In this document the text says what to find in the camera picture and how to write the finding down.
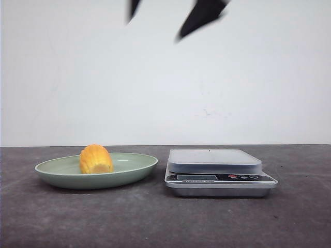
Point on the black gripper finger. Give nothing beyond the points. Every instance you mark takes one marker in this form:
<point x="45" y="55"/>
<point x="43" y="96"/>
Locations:
<point x="203" y="13"/>
<point x="133" y="6"/>

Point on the yellow corn cob piece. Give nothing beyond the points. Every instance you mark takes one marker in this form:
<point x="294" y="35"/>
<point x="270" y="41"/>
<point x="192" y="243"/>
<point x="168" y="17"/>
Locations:
<point x="95" y="159"/>

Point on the silver digital kitchen scale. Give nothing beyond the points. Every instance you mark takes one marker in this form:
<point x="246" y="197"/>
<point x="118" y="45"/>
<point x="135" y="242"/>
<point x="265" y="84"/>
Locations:
<point x="216" y="173"/>

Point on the green oval plate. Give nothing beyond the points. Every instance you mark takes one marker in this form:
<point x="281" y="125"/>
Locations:
<point x="65" y="172"/>

